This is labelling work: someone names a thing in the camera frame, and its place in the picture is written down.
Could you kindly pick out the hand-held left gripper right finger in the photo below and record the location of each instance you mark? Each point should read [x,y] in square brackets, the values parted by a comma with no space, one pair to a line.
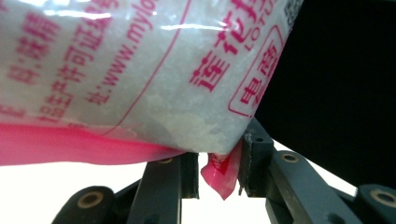
[299,186]

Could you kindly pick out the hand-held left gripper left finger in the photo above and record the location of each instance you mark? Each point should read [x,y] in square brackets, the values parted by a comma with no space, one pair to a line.
[162,189]

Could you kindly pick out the pink and white plastic bag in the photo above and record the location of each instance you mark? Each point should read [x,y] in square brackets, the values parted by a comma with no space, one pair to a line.
[140,77]

